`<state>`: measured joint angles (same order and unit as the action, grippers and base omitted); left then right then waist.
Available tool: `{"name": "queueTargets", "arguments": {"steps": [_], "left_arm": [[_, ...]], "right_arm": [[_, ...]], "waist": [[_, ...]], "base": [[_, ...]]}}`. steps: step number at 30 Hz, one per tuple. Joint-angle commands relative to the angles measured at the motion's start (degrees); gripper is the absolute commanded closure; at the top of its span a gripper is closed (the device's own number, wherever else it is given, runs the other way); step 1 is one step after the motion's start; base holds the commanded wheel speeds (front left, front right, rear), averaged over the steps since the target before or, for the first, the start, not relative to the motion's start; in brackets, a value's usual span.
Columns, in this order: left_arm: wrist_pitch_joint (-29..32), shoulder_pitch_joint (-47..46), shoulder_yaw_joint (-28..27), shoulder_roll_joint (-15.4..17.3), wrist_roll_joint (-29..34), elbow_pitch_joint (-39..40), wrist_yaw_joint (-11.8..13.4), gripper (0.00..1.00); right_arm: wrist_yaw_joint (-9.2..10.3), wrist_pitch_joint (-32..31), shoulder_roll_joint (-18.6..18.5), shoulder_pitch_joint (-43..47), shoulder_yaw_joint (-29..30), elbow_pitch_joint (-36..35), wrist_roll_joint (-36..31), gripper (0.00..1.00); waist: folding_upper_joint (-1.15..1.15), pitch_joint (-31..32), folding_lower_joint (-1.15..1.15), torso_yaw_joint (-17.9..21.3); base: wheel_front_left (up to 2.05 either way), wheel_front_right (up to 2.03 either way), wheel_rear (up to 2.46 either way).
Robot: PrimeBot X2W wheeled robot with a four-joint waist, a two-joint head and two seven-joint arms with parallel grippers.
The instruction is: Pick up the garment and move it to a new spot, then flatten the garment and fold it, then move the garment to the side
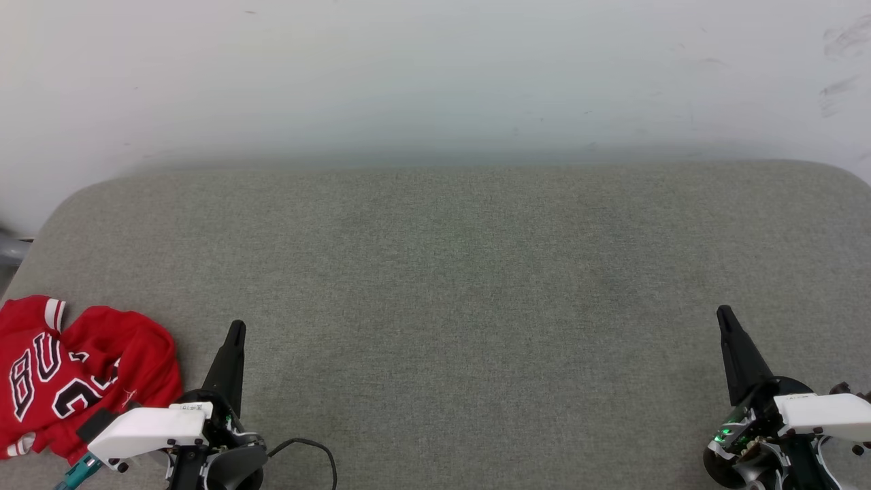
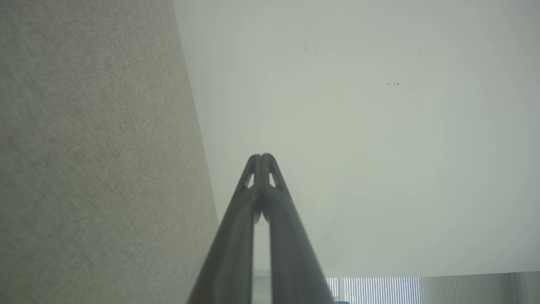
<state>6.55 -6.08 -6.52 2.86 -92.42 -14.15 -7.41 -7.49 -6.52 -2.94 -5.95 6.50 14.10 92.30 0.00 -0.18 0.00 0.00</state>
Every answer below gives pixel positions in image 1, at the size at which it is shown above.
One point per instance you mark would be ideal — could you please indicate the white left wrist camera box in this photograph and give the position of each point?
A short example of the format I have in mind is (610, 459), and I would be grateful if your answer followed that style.
(146, 429)

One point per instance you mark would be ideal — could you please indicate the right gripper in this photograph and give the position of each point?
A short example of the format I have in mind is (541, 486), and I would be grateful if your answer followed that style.
(745, 442)

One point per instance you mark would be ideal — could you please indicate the red basketball jersey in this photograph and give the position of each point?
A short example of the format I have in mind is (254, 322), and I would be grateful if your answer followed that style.
(102, 340)

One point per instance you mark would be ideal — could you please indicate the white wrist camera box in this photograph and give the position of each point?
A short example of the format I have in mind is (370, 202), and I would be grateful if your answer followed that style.
(827, 412)
(146, 429)

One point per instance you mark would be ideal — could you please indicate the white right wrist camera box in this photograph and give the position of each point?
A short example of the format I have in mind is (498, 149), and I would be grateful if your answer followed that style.
(827, 412)

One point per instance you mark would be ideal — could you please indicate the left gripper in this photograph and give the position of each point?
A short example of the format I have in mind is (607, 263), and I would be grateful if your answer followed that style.
(231, 463)

